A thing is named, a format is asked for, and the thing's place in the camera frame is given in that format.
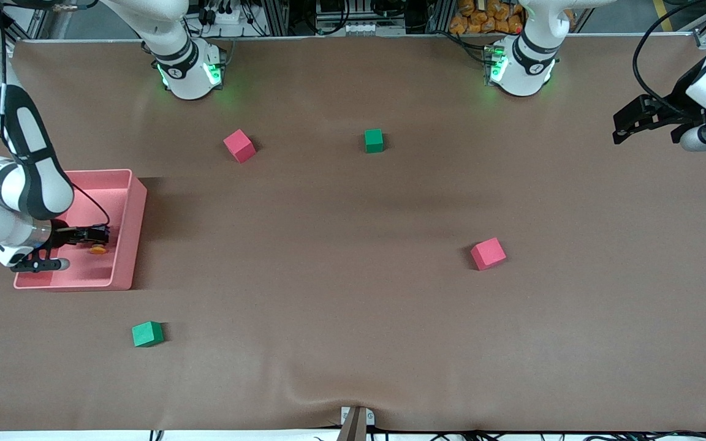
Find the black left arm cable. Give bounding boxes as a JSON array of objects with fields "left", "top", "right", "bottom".
[{"left": 632, "top": 0, "right": 706, "bottom": 118}]

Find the white power strip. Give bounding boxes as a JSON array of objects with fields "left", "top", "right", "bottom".
[{"left": 203, "top": 5, "right": 245, "bottom": 26}]

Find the grey metal bracket plate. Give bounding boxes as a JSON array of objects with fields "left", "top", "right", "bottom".
[{"left": 341, "top": 405, "right": 376, "bottom": 427}]

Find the pink plastic bin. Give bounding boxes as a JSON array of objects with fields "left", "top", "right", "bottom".
[{"left": 13, "top": 169, "right": 148, "bottom": 291}]

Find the bag of orange items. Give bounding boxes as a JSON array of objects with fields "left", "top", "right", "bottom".
[{"left": 449, "top": 0, "right": 525, "bottom": 35}]

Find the orange capped black button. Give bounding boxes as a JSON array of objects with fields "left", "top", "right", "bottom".
[{"left": 89, "top": 225, "right": 111, "bottom": 255}]

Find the brown camera stand bar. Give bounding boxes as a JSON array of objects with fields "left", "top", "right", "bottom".
[{"left": 337, "top": 407, "right": 368, "bottom": 441}]

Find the brown table mat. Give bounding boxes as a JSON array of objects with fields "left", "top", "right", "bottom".
[{"left": 0, "top": 34, "right": 706, "bottom": 432}]

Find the red foam cube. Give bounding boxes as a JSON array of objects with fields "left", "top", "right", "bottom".
[
  {"left": 470, "top": 237, "right": 507, "bottom": 271},
  {"left": 223, "top": 129, "right": 257, "bottom": 164}
]

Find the white connector strip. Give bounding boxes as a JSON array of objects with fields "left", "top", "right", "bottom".
[{"left": 345, "top": 22, "right": 408, "bottom": 36}]

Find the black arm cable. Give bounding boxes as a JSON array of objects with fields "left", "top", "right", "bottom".
[
  {"left": 0, "top": 0, "right": 112, "bottom": 228},
  {"left": 632, "top": 0, "right": 706, "bottom": 118}
]

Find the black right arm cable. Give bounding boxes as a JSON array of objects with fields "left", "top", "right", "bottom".
[{"left": 0, "top": 0, "right": 112, "bottom": 228}]

